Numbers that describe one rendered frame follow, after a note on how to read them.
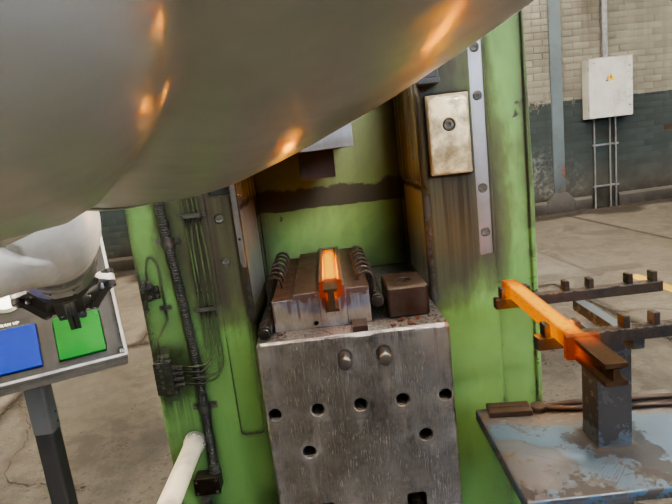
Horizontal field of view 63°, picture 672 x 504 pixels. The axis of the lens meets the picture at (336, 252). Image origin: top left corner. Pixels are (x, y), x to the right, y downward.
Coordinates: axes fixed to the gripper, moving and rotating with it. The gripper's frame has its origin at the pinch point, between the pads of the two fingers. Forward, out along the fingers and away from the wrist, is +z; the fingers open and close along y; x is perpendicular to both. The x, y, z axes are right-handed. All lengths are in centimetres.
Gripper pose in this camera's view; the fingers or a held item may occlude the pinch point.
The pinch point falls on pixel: (72, 313)
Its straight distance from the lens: 92.6
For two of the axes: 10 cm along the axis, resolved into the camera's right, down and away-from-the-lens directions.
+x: -3.2, -9.1, 2.7
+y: 8.9, -1.9, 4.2
